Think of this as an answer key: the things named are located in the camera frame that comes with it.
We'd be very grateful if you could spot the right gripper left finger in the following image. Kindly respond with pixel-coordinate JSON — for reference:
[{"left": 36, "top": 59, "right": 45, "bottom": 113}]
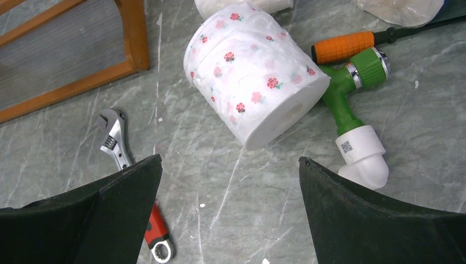
[{"left": 1, "top": 154, "right": 163, "bottom": 263}]

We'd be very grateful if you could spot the orange handled screwdriver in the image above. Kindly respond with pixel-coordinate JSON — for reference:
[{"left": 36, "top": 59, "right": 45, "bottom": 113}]
[{"left": 310, "top": 15, "right": 465, "bottom": 64}]

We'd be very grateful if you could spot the plain white roll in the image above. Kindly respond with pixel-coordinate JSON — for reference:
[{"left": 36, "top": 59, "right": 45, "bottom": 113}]
[{"left": 193, "top": 0, "right": 294, "bottom": 20}]

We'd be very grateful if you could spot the red handled adjustable wrench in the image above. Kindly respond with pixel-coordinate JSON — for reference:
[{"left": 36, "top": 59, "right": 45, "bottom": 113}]
[{"left": 97, "top": 108, "right": 175, "bottom": 263}]

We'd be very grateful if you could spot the orange wooden shelf rack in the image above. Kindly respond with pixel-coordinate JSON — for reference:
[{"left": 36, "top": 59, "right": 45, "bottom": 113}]
[{"left": 1, "top": 1, "right": 149, "bottom": 122}]

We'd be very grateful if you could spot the blue roll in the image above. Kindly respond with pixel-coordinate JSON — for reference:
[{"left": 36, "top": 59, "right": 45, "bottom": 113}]
[{"left": 356, "top": 0, "right": 445, "bottom": 28}]

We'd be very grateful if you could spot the dotted white roll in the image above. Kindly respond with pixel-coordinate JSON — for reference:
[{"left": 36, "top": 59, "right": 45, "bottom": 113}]
[{"left": 183, "top": 2, "right": 330, "bottom": 150}]

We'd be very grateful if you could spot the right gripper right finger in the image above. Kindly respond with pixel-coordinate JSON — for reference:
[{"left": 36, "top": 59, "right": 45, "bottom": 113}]
[{"left": 299, "top": 157, "right": 465, "bottom": 263}]

